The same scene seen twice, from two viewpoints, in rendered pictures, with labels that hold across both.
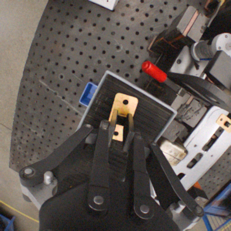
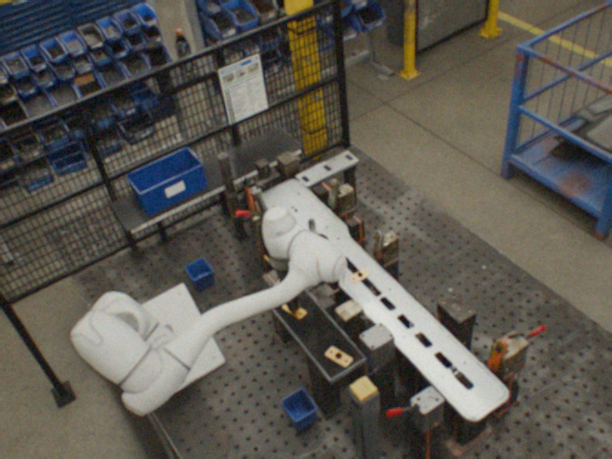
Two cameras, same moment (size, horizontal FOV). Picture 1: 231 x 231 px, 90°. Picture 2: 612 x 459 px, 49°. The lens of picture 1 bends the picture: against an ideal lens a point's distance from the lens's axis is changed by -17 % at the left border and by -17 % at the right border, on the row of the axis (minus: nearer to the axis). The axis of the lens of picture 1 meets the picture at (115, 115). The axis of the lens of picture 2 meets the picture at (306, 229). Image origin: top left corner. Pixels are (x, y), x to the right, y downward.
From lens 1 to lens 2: 2.16 m
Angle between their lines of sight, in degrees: 61
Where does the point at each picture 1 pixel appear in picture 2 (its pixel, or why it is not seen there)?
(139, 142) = not seen: hidden behind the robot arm
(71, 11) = (194, 401)
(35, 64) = not seen: outside the picture
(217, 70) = not seen: hidden behind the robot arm
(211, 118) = (349, 286)
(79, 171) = (315, 342)
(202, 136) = (362, 294)
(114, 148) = (309, 318)
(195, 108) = (321, 289)
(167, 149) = (342, 309)
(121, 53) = (273, 372)
